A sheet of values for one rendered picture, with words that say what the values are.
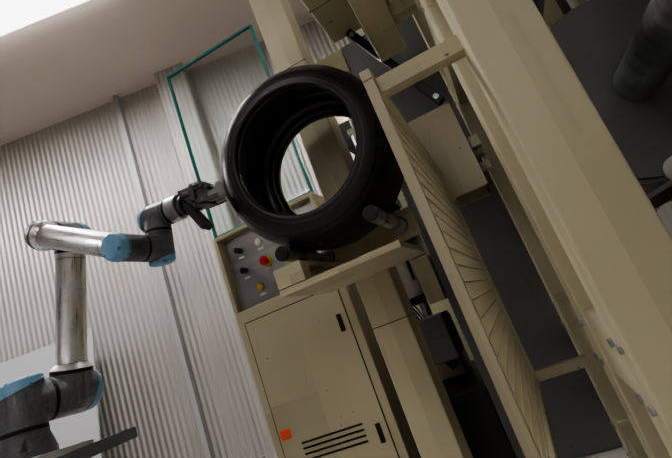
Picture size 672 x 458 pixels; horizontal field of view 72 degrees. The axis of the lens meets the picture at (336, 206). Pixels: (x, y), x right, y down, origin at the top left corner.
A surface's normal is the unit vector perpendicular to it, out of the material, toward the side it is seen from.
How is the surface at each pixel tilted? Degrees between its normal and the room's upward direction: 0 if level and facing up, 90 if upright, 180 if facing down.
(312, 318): 90
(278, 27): 90
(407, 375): 90
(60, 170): 90
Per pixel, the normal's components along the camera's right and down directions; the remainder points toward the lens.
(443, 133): -0.36, -0.14
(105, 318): -0.11, -0.24
